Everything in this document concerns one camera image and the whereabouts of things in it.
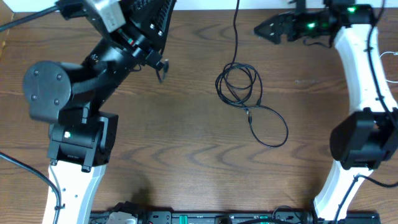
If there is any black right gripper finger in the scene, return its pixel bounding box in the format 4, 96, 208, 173
259, 31, 282, 44
254, 15, 283, 34

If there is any black USB cable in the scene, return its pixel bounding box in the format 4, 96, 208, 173
215, 0, 264, 110
245, 105, 289, 148

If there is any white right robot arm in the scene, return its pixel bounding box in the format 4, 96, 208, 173
254, 1, 397, 223

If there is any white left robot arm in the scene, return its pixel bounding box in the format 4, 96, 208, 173
23, 0, 175, 223

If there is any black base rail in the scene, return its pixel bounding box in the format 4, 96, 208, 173
90, 201, 382, 224

